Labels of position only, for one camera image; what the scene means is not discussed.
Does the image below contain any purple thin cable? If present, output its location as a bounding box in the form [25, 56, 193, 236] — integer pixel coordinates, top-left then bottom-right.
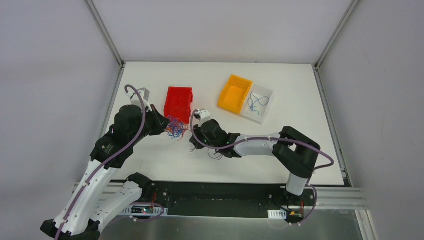
[190, 145, 225, 161]

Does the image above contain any cable bundle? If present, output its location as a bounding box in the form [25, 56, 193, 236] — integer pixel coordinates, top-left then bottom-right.
[165, 114, 190, 141]

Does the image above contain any blue thin cable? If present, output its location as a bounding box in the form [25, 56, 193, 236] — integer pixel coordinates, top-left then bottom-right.
[247, 92, 271, 117]

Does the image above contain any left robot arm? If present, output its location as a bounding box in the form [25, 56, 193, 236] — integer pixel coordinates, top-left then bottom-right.
[40, 104, 170, 240]

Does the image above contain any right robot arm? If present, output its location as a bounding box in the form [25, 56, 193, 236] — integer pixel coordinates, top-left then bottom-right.
[189, 119, 321, 205]

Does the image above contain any red plastic bin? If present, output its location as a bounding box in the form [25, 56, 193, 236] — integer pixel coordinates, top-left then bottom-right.
[163, 86, 193, 125]

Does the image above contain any yellow plastic bin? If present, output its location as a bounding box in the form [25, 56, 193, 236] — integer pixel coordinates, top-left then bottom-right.
[217, 74, 254, 114]

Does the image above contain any white translucent plastic bin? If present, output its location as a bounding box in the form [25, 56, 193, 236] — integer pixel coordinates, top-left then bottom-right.
[240, 83, 274, 124]

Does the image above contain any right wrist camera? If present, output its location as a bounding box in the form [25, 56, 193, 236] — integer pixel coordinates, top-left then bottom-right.
[193, 108, 211, 121]

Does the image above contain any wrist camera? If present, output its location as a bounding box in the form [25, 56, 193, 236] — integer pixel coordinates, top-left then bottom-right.
[193, 108, 211, 121]
[125, 87, 151, 112]

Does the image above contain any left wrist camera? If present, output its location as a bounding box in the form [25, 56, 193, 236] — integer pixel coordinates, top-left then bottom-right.
[125, 87, 151, 112]

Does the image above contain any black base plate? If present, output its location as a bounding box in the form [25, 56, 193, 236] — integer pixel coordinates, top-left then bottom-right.
[127, 173, 316, 219]

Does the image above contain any left white cable duct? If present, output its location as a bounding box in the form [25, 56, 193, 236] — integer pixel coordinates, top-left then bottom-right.
[120, 204, 168, 217]

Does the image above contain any white cable duct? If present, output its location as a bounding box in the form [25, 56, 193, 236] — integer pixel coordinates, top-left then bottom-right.
[267, 209, 287, 220]
[120, 204, 168, 217]

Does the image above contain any right white cable duct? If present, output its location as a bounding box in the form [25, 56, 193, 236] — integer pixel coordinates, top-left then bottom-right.
[267, 209, 287, 220]

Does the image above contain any left aluminium frame post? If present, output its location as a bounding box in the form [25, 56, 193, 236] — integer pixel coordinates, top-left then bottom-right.
[84, 0, 125, 68]

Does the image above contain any aluminium frame post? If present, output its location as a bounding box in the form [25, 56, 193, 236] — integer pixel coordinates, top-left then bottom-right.
[84, 0, 125, 68]
[314, 0, 361, 70]

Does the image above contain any right aluminium frame post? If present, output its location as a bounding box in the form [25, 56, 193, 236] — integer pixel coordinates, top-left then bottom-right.
[314, 0, 361, 70]

